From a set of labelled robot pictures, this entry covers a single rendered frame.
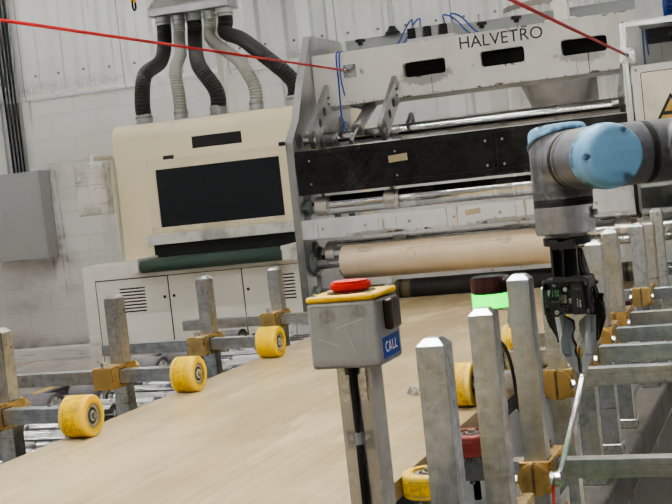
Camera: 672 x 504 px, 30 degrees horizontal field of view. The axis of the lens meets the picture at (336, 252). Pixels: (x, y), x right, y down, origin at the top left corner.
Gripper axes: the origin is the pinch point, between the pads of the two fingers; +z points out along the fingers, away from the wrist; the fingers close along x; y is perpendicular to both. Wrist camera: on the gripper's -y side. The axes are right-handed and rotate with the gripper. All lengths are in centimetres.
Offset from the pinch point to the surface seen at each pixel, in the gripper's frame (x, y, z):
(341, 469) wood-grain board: -33.9, 19.1, 11.2
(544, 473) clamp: -5.9, 7.0, 15.4
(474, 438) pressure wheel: -17.4, 2.2, 10.7
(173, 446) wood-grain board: -72, -1, 11
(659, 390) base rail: -4, -141, 30
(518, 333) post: -8.3, 4.4, -5.8
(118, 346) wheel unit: -116, -59, 0
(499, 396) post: -6.3, 29.4, -0.7
